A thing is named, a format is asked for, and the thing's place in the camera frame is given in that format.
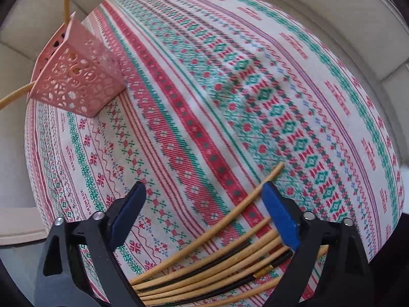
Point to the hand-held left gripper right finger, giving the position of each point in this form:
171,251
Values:
281,217

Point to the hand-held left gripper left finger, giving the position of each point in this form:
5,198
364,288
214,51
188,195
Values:
127,212

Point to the bunch of bamboo chopsticks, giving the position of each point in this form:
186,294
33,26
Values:
277,169

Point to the pink perforated utensil holder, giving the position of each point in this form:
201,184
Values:
80,80

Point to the long bamboo chopstick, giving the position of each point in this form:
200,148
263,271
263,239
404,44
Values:
67,0
16,97

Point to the red green patterned tablecloth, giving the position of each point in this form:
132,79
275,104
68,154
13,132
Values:
191,102

